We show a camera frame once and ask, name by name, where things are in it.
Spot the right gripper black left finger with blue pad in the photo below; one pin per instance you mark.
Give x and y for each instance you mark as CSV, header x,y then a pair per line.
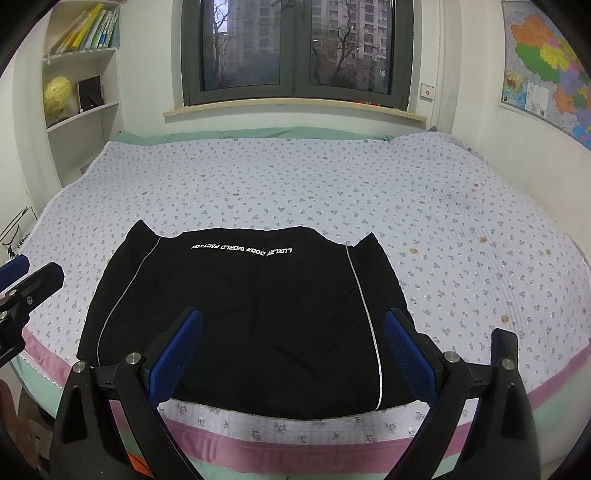
x,y
86,443

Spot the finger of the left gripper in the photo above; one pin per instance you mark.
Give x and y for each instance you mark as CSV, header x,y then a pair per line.
x,y
12,271
31,292

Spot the black jacket white lettering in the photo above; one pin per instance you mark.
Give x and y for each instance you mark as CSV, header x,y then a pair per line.
x,y
293,322

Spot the white paper with drawing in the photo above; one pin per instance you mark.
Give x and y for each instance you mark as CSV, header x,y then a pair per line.
x,y
16,232

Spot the yellow globe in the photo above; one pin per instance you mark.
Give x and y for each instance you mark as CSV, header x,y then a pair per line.
x,y
56,95

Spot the white floral quilted bedspread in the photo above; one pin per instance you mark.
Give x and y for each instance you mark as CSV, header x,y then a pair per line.
x,y
471,253

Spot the row of colourful books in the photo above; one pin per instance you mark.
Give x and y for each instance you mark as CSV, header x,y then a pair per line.
x,y
83,26

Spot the green bed sheet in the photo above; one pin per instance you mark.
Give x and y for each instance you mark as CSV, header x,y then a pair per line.
x,y
297,132

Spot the dark framed window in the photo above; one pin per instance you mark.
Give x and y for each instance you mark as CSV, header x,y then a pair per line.
x,y
356,51

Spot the white wall bookshelf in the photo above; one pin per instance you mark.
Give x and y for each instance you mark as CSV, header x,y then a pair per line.
x,y
55,153

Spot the small black picture frame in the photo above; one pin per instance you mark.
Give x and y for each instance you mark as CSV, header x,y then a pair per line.
x,y
90,93

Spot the white wall socket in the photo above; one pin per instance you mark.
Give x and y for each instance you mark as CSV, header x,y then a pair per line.
x,y
427,92

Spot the colourful China wall map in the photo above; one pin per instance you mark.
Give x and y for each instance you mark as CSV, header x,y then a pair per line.
x,y
542,74

